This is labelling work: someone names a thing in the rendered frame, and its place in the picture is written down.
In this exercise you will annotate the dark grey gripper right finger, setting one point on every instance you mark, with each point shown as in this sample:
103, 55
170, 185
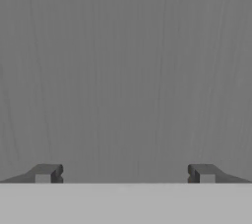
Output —
205, 169

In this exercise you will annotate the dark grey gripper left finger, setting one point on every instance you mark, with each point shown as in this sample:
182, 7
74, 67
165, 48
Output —
46, 169

